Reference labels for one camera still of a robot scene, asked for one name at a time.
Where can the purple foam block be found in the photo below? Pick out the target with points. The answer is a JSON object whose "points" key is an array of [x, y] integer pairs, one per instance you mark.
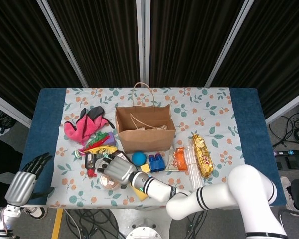
{"points": [[112, 140]]}

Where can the blue toy brick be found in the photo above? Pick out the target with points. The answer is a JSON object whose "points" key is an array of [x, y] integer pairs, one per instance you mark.
{"points": [[156, 164]]}

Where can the clear jar of paper clips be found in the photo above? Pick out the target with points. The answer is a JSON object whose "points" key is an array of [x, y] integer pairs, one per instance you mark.
{"points": [[99, 164]]}

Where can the round tub brown powder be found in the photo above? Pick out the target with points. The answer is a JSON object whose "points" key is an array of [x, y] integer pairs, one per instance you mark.
{"points": [[109, 186]]}

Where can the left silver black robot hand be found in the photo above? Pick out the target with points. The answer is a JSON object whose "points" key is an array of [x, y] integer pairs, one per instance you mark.
{"points": [[20, 186]]}

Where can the black screen panel white frame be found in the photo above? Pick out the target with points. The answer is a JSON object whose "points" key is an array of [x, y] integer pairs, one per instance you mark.
{"points": [[20, 49], [189, 37], [102, 37], [276, 49]]}

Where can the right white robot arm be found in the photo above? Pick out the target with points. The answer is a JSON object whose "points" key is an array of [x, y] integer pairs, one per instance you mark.
{"points": [[214, 196]]}

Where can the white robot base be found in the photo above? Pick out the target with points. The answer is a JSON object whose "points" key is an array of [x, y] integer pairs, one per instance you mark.
{"points": [[144, 232]]}

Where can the orange snack packet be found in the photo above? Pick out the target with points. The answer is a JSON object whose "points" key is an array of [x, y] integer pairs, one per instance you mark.
{"points": [[181, 159]]}

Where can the clear bag of snacks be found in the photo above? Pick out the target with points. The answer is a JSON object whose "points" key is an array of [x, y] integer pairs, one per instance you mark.
{"points": [[140, 128]]}

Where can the black bottle red cap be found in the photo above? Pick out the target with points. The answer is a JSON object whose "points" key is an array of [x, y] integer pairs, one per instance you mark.
{"points": [[89, 160]]}

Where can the white snack sachet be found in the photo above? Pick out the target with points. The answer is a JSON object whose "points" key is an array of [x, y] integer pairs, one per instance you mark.
{"points": [[172, 161]]}

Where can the pink feather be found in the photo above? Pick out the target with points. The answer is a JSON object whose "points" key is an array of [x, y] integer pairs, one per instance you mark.
{"points": [[82, 150]]}

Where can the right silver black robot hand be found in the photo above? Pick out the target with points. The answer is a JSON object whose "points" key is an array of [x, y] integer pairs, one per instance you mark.
{"points": [[120, 170]]}

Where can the blue ball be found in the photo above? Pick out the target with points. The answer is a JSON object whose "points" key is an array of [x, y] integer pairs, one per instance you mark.
{"points": [[139, 158]]}

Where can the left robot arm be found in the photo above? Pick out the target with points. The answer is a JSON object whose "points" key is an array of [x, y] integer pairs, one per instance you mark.
{"points": [[3, 217]]}

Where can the black power strip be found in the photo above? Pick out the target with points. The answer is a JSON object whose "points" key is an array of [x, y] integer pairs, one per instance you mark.
{"points": [[291, 153]]}

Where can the brown paper bag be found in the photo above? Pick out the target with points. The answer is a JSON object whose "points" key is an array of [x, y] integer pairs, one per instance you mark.
{"points": [[144, 142]]}

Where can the blue table cover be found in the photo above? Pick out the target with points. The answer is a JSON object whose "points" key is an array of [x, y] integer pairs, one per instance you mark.
{"points": [[47, 112]]}

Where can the white black sneaker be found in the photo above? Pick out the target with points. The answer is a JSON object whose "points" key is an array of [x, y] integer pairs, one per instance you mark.
{"points": [[36, 212]]}

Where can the floral tablecloth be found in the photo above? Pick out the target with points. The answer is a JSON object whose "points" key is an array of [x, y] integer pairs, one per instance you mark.
{"points": [[209, 119]]}

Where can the green marker pen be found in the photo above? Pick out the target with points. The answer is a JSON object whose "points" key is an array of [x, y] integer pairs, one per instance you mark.
{"points": [[106, 155]]}

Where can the yellow foam cube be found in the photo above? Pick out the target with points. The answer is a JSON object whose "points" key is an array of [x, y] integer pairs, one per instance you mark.
{"points": [[144, 168]]}

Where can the gold biscuit packet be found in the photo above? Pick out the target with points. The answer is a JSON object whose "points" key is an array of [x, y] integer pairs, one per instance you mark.
{"points": [[203, 156]]}

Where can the green feather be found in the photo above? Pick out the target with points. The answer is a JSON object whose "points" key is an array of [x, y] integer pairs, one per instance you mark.
{"points": [[99, 137]]}

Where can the yellow sponge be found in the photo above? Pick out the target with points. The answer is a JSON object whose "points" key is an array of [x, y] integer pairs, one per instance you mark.
{"points": [[142, 197]]}

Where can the person in black clothes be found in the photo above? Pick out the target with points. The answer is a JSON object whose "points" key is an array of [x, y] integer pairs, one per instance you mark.
{"points": [[2, 156]]}

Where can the pink black cleaning glove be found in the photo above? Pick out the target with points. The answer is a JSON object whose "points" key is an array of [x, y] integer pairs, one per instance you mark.
{"points": [[77, 127]]}

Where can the yellow feather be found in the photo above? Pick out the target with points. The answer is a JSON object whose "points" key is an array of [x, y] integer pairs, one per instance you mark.
{"points": [[102, 149]]}

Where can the pack of clear straws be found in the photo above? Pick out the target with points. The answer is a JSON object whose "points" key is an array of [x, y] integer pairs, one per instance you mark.
{"points": [[195, 171]]}

